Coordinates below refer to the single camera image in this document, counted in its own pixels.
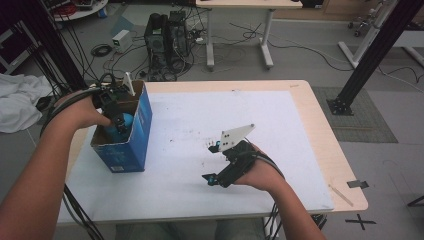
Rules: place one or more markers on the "thin wooden stick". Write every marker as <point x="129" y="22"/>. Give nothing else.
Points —
<point x="340" y="195"/>

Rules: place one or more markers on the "white metal stand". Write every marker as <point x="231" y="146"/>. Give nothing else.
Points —
<point x="365" y="40"/>

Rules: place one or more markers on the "black curtain stand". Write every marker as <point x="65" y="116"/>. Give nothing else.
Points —
<point x="50" y="40"/>

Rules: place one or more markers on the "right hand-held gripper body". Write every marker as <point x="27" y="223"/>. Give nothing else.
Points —
<point x="238" y="160"/>

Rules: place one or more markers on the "person's left hand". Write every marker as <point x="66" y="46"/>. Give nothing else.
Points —
<point x="78" y="113"/>

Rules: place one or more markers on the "white cloth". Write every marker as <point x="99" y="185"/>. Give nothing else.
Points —
<point x="16" y="100"/>

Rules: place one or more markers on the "person's right hand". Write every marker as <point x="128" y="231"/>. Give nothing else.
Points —
<point x="263" y="173"/>

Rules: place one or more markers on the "blue cardboard box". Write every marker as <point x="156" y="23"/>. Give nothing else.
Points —
<point x="130" y="153"/>

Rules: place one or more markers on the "round white table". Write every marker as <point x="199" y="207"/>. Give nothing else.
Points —
<point x="83" y="13"/>

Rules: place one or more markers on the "black aluminium post with base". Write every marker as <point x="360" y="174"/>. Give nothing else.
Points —
<point x="376" y="53"/>

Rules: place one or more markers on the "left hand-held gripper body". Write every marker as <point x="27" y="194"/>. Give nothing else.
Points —
<point x="110" y="95"/>

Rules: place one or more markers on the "black power adapter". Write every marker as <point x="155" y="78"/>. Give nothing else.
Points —
<point x="319" y="220"/>

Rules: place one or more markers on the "small white device box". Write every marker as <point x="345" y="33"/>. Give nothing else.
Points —
<point x="121" y="40"/>

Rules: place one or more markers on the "grey floor mat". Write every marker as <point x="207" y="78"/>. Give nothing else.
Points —
<point x="366" y="126"/>

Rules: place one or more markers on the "light wooden desk white legs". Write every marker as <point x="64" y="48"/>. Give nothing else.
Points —
<point x="250" y="3"/>

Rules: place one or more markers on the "grey tape piece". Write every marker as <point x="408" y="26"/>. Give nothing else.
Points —
<point x="357" y="184"/>

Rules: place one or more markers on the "office chair base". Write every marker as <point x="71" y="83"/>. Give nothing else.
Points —
<point x="358" y="25"/>

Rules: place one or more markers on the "black tape cross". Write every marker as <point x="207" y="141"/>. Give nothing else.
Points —
<point x="360" y="222"/>

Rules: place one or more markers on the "blue bottle with white cap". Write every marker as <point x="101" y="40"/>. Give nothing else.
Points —
<point x="128" y="120"/>

